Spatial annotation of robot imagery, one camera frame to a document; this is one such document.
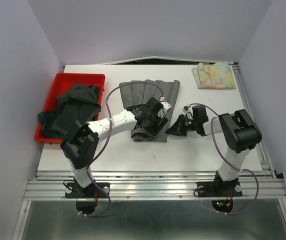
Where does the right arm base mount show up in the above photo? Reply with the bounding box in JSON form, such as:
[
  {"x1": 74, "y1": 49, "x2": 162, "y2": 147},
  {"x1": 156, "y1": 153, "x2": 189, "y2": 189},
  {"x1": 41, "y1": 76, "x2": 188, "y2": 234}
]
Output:
[{"x1": 194, "y1": 174, "x2": 243, "y2": 198}]

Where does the floral pastel skirt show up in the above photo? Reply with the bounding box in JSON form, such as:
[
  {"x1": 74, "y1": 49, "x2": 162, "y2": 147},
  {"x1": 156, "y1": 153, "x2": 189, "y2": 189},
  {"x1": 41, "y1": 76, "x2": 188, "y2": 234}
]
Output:
[{"x1": 192, "y1": 62, "x2": 236, "y2": 90}]

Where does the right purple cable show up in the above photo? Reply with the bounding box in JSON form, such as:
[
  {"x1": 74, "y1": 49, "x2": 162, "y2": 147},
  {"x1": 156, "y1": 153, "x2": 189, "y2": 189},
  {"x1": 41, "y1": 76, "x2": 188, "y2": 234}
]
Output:
[{"x1": 184, "y1": 103, "x2": 260, "y2": 217}]

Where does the purple cable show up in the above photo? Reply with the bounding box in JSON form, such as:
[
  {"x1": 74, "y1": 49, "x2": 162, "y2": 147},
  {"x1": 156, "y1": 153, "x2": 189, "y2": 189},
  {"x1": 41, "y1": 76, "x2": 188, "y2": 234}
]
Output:
[
  {"x1": 184, "y1": 103, "x2": 260, "y2": 217},
  {"x1": 77, "y1": 81, "x2": 166, "y2": 218}
]

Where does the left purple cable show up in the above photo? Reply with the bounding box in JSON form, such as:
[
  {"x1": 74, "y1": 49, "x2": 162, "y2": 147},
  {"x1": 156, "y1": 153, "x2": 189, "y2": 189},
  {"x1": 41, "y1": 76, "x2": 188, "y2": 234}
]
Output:
[{"x1": 77, "y1": 81, "x2": 166, "y2": 218}]

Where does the dark charcoal knit skirt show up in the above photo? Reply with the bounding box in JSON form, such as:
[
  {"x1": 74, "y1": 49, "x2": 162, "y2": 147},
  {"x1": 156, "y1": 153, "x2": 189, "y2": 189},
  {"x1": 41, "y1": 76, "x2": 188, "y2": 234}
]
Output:
[{"x1": 51, "y1": 83, "x2": 102, "y2": 140}]

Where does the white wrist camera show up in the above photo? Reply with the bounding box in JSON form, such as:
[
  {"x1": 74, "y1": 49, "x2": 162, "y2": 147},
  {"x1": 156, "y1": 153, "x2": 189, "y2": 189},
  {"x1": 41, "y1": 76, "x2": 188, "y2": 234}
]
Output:
[
  {"x1": 183, "y1": 105, "x2": 194, "y2": 120},
  {"x1": 158, "y1": 101, "x2": 172, "y2": 118}
]

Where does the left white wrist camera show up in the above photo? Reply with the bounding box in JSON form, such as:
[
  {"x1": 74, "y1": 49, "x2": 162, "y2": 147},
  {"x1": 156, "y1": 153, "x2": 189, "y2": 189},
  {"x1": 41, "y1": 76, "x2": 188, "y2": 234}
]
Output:
[{"x1": 158, "y1": 101, "x2": 172, "y2": 118}]

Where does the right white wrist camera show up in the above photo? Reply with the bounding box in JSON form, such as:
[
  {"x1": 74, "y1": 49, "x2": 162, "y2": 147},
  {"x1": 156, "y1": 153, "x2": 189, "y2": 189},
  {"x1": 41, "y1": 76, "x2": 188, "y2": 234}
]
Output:
[{"x1": 183, "y1": 105, "x2": 194, "y2": 120}]

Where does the grey skirt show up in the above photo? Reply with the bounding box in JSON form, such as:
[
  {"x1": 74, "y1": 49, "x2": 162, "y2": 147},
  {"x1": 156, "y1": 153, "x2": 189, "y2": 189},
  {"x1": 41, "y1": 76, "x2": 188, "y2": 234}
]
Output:
[{"x1": 119, "y1": 79, "x2": 181, "y2": 143}]

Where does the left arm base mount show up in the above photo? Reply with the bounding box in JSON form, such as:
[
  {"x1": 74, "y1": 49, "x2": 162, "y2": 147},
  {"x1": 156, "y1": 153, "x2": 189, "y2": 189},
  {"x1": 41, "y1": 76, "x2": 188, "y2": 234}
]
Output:
[{"x1": 63, "y1": 181, "x2": 109, "y2": 200}]

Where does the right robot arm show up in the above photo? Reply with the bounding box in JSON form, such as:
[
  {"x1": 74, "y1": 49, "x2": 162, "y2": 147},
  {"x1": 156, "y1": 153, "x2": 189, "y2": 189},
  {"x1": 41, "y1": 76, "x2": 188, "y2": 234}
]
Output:
[{"x1": 166, "y1": 103, "x2": 262, "y2": 195}]

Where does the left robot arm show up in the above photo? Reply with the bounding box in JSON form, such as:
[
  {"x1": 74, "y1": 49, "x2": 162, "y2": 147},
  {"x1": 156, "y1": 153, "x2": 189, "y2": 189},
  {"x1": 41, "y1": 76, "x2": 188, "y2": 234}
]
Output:
[{"x1": 60, "y1": 97, "x2": 172, "y2": 197}]

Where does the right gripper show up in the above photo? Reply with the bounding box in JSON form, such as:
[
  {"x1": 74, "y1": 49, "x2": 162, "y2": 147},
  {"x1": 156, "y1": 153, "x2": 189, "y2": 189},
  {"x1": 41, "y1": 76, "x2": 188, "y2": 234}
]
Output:
[{"x1": 165, "y1": 113, "x2": 198, "y2": 136}]

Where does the dark green skirt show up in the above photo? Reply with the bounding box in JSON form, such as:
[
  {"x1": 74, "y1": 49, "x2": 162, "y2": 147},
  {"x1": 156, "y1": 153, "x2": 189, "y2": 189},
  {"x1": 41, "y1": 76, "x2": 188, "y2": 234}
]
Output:
[{"x1": 37, "y1": 84, "x2": 102, "y2": 140}]

